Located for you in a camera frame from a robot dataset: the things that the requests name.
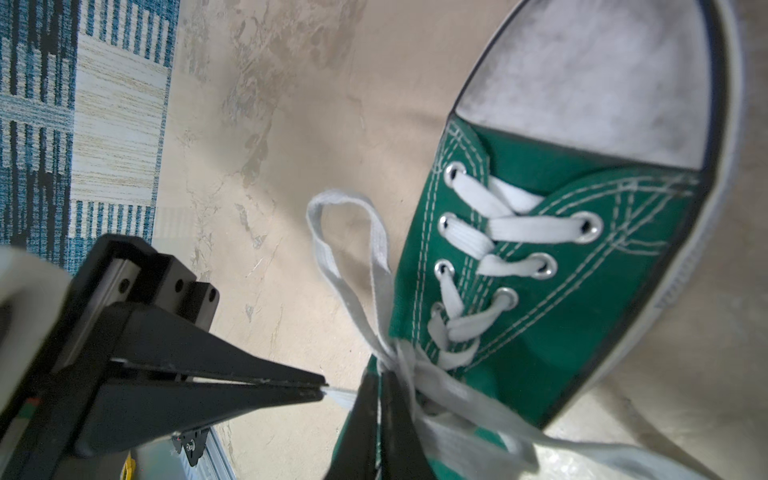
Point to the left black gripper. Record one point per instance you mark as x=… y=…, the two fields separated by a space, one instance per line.
x=117 y=356

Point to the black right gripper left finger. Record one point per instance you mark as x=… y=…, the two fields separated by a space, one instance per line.
x=356 y=457

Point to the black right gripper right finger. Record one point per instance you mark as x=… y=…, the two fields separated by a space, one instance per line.
x=402 y=456

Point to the green canvas sneaker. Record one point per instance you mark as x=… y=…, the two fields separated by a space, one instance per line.
x=568 y=87

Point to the white shoelace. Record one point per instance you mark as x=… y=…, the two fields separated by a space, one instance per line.
x=508 y=299

